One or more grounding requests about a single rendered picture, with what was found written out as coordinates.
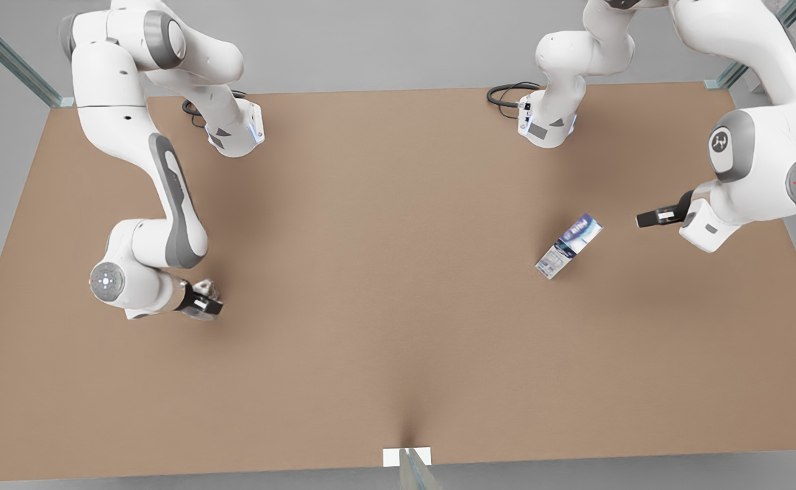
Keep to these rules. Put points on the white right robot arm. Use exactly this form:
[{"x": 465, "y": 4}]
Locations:
[{"x": 108, "y": 88}]

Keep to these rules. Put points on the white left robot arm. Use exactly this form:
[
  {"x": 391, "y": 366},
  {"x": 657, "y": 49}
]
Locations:
[{"x": 772, "y": 129}]

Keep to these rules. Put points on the blue and white carton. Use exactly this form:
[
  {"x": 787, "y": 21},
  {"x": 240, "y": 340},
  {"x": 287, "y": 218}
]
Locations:
[{"x": 569, "y": 246}]

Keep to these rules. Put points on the silver frame post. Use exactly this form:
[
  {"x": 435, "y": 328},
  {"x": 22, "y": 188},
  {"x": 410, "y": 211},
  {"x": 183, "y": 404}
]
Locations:
[
  {"x": 411, "y": 468},
  {"x": 9, "y": 58},
  {"x": 755, "y": 51}
]

